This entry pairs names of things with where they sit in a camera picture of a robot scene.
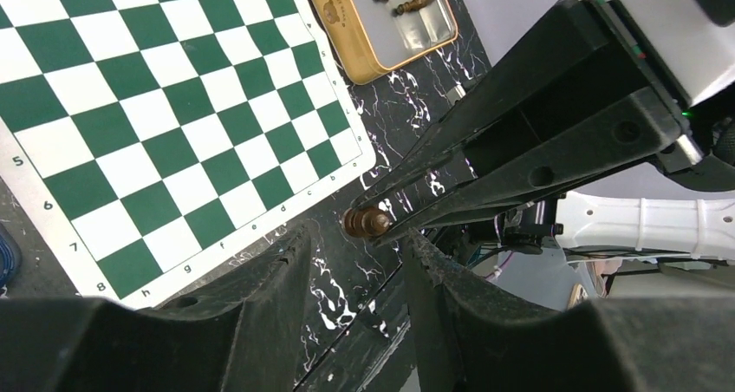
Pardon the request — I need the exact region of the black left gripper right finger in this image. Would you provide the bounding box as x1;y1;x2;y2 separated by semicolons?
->
401;232;734;391

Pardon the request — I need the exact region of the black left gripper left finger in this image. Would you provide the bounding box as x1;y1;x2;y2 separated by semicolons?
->
1;231;311;391

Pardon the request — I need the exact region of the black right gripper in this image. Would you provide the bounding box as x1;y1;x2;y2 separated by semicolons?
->
584;0;734;193

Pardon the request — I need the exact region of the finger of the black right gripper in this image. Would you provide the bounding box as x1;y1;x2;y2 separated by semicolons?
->
354;0;649;207
375;89;683;245

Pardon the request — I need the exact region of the dark brown bishop piece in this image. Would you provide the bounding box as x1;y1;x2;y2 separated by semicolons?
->
342;206;391;238

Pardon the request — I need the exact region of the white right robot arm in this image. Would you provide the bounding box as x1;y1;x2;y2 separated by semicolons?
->
343;0;734;259

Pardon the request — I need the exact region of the green white chess board mat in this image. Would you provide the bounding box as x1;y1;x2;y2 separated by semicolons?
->
1;0;376;309

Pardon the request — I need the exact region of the dark brown piece in tray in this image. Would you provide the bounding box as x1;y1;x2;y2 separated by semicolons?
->
394;0;433;16

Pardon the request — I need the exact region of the beige rectangular tin tray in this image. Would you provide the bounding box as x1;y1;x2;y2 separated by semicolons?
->
311;0;459;85

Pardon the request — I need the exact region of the blue square tray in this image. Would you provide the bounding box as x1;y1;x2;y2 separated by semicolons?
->
1;225;23;287

